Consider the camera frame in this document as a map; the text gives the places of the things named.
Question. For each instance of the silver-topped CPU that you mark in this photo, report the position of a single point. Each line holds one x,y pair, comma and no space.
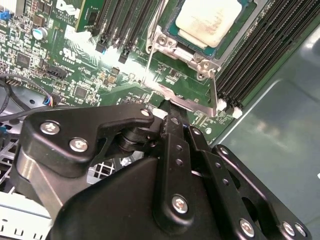
207,22

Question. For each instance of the metal socket cover frame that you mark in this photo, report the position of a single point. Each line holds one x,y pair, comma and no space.
195,105

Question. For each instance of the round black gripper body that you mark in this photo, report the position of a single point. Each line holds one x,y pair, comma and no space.
112,207

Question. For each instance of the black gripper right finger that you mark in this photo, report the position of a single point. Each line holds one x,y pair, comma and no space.
222,192

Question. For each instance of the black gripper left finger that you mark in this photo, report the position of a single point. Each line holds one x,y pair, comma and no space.
105,115

